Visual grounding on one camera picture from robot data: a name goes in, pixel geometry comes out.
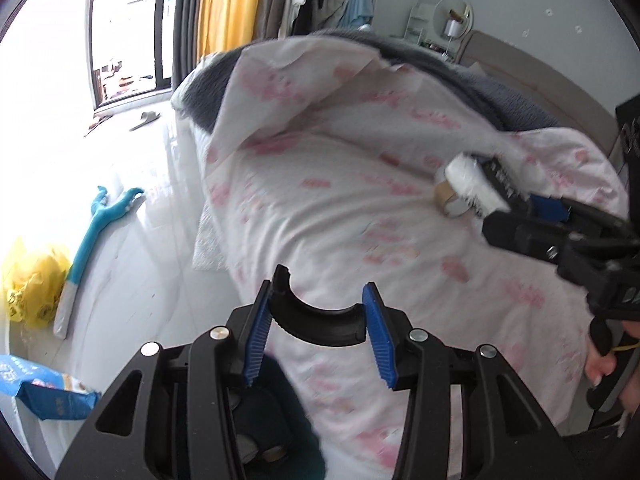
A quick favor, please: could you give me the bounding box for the white shelf organizer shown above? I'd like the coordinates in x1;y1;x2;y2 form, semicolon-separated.
402;4;436;43

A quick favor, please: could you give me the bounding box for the round mirror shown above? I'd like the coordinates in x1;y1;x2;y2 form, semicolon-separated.
434;0;473;41

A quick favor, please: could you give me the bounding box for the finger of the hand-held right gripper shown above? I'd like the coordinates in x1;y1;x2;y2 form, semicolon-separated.
520;192;631;241
482;210;568;263

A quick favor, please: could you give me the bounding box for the grey slipper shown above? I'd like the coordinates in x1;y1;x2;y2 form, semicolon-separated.
129;111;162;132
84;114;115;137

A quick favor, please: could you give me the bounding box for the black curved plastic piece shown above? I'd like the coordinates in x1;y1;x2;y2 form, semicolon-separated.
271;264;368;347

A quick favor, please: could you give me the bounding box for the yellow curtain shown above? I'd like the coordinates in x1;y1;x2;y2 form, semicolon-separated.
197;0;268;58

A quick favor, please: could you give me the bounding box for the beige bed headboard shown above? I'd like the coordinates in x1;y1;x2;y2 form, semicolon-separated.
460;30;621;161

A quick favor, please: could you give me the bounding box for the blue claw-shaped toy stick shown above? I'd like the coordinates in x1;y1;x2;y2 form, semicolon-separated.
52;186;146;339

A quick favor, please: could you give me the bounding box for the blue packet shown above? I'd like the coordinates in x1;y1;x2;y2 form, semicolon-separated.
0;355;101;421

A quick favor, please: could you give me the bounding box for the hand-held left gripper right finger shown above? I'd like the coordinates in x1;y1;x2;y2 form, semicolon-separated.
362;282;566;480

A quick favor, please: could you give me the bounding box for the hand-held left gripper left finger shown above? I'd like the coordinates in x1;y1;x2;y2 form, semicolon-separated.
55;280;274;480

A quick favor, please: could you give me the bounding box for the pink printed blanket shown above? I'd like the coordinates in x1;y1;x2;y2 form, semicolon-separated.
202;37;631;480

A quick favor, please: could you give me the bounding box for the person's right hand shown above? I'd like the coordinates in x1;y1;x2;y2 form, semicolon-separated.
584;346;617;387

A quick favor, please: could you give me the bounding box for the grey fleece blanket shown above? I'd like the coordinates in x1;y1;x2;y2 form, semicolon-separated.
172;30;563;133

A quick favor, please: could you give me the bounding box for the yellow plastic bag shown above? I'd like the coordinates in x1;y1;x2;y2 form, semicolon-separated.
2;237;73;328

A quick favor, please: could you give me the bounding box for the white bed sheet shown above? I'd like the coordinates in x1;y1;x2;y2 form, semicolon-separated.
192;200;232;273

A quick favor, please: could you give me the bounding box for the light blue hanging garment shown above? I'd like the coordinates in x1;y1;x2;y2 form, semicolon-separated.
345;0;377;31

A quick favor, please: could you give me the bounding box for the black-framed window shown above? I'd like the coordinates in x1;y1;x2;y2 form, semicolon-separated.
87;0;176;111

